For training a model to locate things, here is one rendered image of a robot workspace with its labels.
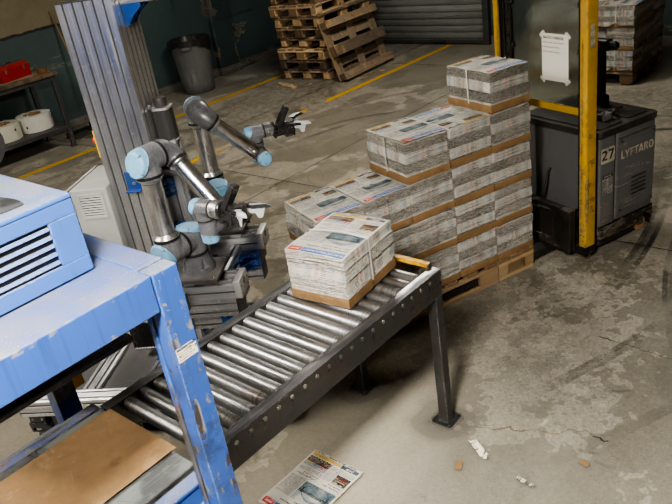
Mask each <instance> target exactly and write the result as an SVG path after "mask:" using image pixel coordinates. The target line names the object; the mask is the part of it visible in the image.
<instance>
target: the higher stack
mask: <svg viewBox="0 0 672 504"><path fill-rule="evenodd" d="M504 58H505V59H504ZM504 58H502V57H497V56H491V55H482V56H478V57H474V58H471V59H467V60H464V61H461V62H458V63H455V64H452V65H449V66H447V86H448V94H449V95H448V96H449V97H452V98H457V99H462V100H466V101H468V103H469V101H471V102H475V103H480V104H484V105H489V106H492V105H495V104H498V103H501V102H504V101H507V100H510V99H513V98H516V97H519V96H522V95H524V94H527V93H529V91H530V88H529V81H528V61H524V60H519V59H510V58H508V59H506V57H504ZM449 106H453V107H458V108H462V109H465V110H469V111H473V112H478V113H481V114H485V115H488V116H490V125H489V126H490V135H491V139H490V140H491V146H495V145H497V144H500V143H503V142H506V141H508V140H511V139H514V138H517V137H519V136H522V135H525V134H527V133H530V123H529V121H530V111H529V110H530V108H529V107H530V106H529V103H528V102H523V103H520V104H517V105H514V106H512V107H509V108H506V109H503V110H500V111H497V112H494V113H492V114H491V113H487V112H483V111H478V110H474V109H470V108H466V107H461V106H457V105H453V104H451V105H449ZM529 143H530V142H529V141H525V142H522V143H519V144H517V145H514V146H512V147H509V148H506V149H504V150H501V151H498V152H496V153H492V154H490V155H491V158H492V159H491V160H492V164H491V166H492V168H491V169H492V171H491V172H493V175H494V180H493V181H494V182H493V183H494V184H495V188H496V184H497V183H499V182H501V181H504V180H506V179H509V178H511V177H514V176H516V175H519V174H522V173H524V172H527V171H529V170H531V168H532V167H531V159H530V145H529ZM531 182H532V181H531V178H526V179H524V180H521V181H519V182H516V183H514V184H511V185H509V186H506V187H504V188H501V189H499V190H496V191H495V190H494V191H493V193H495V194H494V195H495V196H494V197H495V198H494V199H495V200H494V203H495V204H494V205H495V207H494V208H495V220H496V223H497V220H498V219H500V218H503V217H505V216H507V215H510V214H512V213H515V212H517V211H519V210H522V209H524V208H526V207H529V206H531V205H532V200H531V199H532V198H531V195H532V186H531ZM532 221H533V213H531V212H530V213H527V214H525V215H523V216H520V217H518V218H516V219H513V220H511V221H509V222H507V223H504V224H502V225H500V226H497V227H495V228H494V229H495V233H496V234H495V235H496V239H497V243H496V244H497V254H498V258H499V254H501V253H503V252H506V251H508V250H510V249H512V248H514V247H517V246H519V245H521V244H523V243H526V242H528V241H530V240H532V238H533V234H532V233H533V232H532V231H533V229H532V227H533V226H532ZM533 252H534V249H533V246H530V247H528V248H526V249H524V250H521V251H519V252H517V253H515V254H513V255H510V256H508V257H506V258H504V259H502V260H500V261H496V263H497V265H498V276H499V281H502V280H504V279H506V278H508V277H510V276H513V275H515V274H517V273H519V272H521V271H523V270H525V269H527V268H530V267H532V266H534V259H533Z"/></svg>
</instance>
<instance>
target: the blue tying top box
mask: <svg viewBox="0 0 672 504"><path fill-rule="evenodd" d="M0 197H5V198H12V199H16V200H19V201H21V202H22V203H23V204H24V205H22V206H20V207H18V208H15V209H13V210H11V211H8V212H5V213H3V214H0V316H1V315H3V314H5V313H7V312H9V311H11V310H13V309H15V308H17V307H19V306H21V305H23V304H24V303H26V302H28V301H30V300H32V299H34V298H36V297H38V296H40V295H42V294H44V293H46V292H48V291H50V290H52V289H54V288H55V287H57V286H59V285H61V284H63V283H65V282H67V281H69V280H71V279H73V278H75V277H77V276H79V275H81V274H83V273H85V272H86V271H88V270H90V269H92V268H94V266H93V263H92V260H91V257H90V254H89V251H88V248H87V245H86V242H85V239H84V236H83V233H82V230H81V227H80V224H79V221H78V219H77V216H76V213H75V209H74V206H73V204H72V201H71V198H70V197H71V195H70V193H69V192H65V191H62V190H58V189H54V188H50V187H46V186H43V185H39V184H35V183H31V182H28V181H24V180H20V179H16V178H12V177H9V176H5V175H1V174H0Z"/></svg>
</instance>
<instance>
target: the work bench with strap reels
mask: <svg viewBox="0 0 672 504"><path fill-rule="evenodd" d="M7 63H8V64H7ZM7 63H4V64H5V65H2V66H0V96H2V95H6V94H9V93H12V92H15V91H19V90H22V89H25V88H28V87H29V90H30V93H31V96H32V99H33V102H34V105H35V108H36V110H33V111H29V112H25V113H21V114H20V115H18V116H16V117H15V119H12V120H3V121H0V133H1V134H2V136H3V138H4V141H5V147H6V149H5V152H7V151H9V150H12V149H15V148H18V147H20V146H23V145H26V144H29V143H32V142H34V141H37V140H40V139H43V138H45V137H46V141H45V142H50V141H52V140H54V139H52V138H51V135H54V134H56V133H59V132H62V131H65V130H67V133H68V136H69V139H70V142H71V145H69V146H72V147H74V146H76V145H79V144H78V143H76V140H75V137H74V133H73V130H72V127H71V124H70V121H69V118H68V115H67V112H66V109H65V106H64V102H63V99H62V96H61V93H60V90H59V87H58V84H57V81H56V78H55V75H57V71H50V70H47V72H46V73H42V74H38V73H37V70H35V69H30V67H29V63H28V62H27V61H26V60H18V61H14V62H12V61H11V62H7ZM48 81H51V84H52V87H53V90H54V93H55V96H56V99H57V102H58V105H59V108H60V112H61V115H62V118H63V121H64V123H58V122H54V121H53V118H52V115H51V112H50V109H41V106H40V103H39V100H38V97H37V94H36V91H35V88H34V86H35V85H38V84H42V83H45V82H48Z"/></svg>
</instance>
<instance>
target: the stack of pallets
mask: <svg viewBox="0 0 672 504"><path fill-rule="evenodd" d="M270 1H271V4H270V5H271V6H270V7H268V9H269V13H270V18H273V21H275V28H276V31H277V36H278V37H277V38H280V41H281V45H282V46H281V48H280V49H278V50H277V51H278V55H279V61H280V64H281V70H284V72H285V76H286V78H285V79H293V78H295V77H298V76H300V75H302V74H303V80H312V79H314V78H316V77H319V76H321V75H323V76H324V80H331V79H334V78H336V77H337V75H336V73H334V71H335V70H334V68H333V66H332V63H331V62H332V59H330V58H329V55H328V53H327V50H326V49H327V46H326V45H325V44H324V42H323V41H324V39H323V36H322V35H321V34H320V32H319V29H318V27H317V24H319V23H322V22H324V21H326V20H329V19H332V18H334V17H337V16H340V15H343V14H345V13H348V12H351V11H353V10H356V9H352V7H351V6H352V5H354V4H357V3H359V8H362V7H364V6H367V5H369V0H283V1H282V0H270ZM281 10H287V11H284V12H281ZM285 20H292V21H289V22H285ZM370 30H371V29H370V27H368V28H366V29H363V30H361V31H359V32H356V34H357V36H358V35H360V34H363V33H365V32H368V31H370ZM288 31H292V32H288ZM348 39H350V37H349V36H346V37H344V38H341V39H339V40H337V41H334V45H336V44H339V43H341V42H343V41H346V40H348ZM292 41H295V42H292ZM290 53H291V54H290ZM292 63H293V64H292Z"/></svg>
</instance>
